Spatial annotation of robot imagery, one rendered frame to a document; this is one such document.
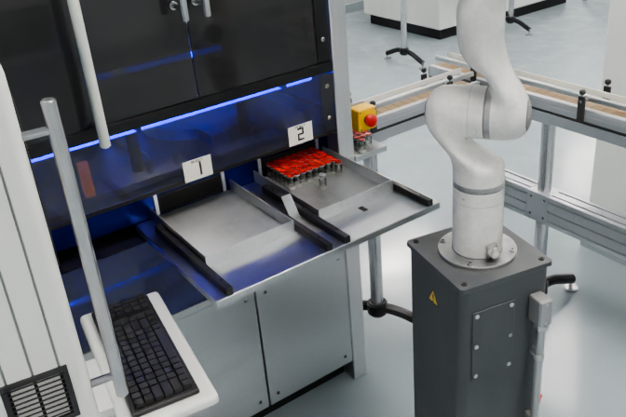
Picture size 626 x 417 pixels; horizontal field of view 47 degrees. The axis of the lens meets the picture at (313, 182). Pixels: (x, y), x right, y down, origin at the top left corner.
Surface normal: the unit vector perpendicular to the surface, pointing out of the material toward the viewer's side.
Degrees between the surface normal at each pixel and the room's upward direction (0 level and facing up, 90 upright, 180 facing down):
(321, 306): 90
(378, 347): 0
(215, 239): 0
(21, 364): 90
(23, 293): 90
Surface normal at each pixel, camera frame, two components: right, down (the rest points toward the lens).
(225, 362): 0.57, 0.32
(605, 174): -0.81, 0.31
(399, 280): -0.08, -0.89
